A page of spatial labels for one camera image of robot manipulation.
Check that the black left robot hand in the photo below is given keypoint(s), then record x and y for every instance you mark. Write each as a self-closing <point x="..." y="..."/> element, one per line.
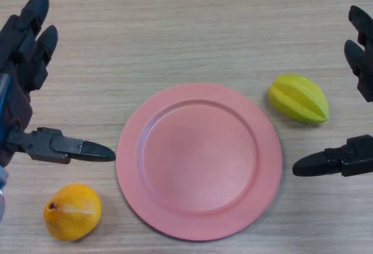
<point x="17" y="61"/>

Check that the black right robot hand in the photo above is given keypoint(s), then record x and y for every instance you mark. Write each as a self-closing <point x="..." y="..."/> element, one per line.
<point x="349" y="160"/>

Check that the yellow green starfruit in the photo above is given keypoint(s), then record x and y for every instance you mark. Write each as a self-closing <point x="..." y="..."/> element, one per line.
<point x="297" y="99"/>

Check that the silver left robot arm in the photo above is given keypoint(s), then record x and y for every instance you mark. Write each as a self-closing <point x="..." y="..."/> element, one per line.
<point x="2" y="195"/>

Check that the pink round plate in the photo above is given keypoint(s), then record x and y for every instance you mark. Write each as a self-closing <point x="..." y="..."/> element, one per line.
<point x="201" y="163"/>

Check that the orange pear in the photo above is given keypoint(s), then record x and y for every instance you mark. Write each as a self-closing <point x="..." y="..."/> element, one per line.
<point x="73" y="213"/>

